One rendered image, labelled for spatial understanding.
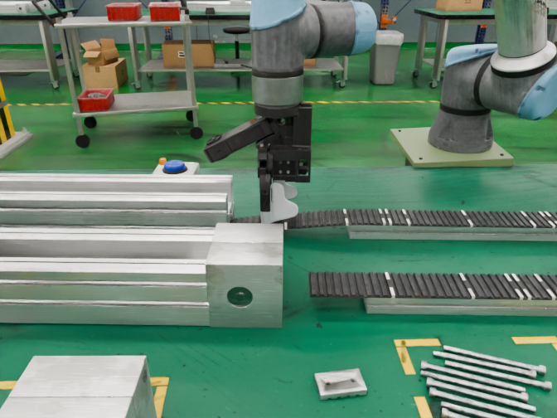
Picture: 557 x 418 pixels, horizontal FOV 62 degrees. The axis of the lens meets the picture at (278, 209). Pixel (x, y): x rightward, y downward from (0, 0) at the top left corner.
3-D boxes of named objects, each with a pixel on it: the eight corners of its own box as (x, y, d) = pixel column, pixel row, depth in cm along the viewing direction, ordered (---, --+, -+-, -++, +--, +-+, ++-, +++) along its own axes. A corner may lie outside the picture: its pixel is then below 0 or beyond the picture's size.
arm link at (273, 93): (249, 79, 64) (254, 67, 71) (250, 111, 66) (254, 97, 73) (304, 79, 64) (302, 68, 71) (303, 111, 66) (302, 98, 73)
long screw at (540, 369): (543, 371, 52) (545, 364, 51) (544, 377, 51) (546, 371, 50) (443, 347, 55) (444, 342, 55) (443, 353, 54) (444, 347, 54)
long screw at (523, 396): (525, 397, 49) (528, 391, 48) (526, 405, 48) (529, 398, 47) (420, 372, 52) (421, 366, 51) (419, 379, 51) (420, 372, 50)
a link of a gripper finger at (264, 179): (269, 214, 71) (269, 157, 69) (259, 214, 71) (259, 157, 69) (271, 206, 76) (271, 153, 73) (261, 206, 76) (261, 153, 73)
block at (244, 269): (283, 271, 69) (283, 215, 65) (282, 328, 58) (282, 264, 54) (222, 270, 69) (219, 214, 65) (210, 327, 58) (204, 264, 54)
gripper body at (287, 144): (310, 187, 71) (312, 109, 66) (254, 187, 71) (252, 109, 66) (307, 168, 78) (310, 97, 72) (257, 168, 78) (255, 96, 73)
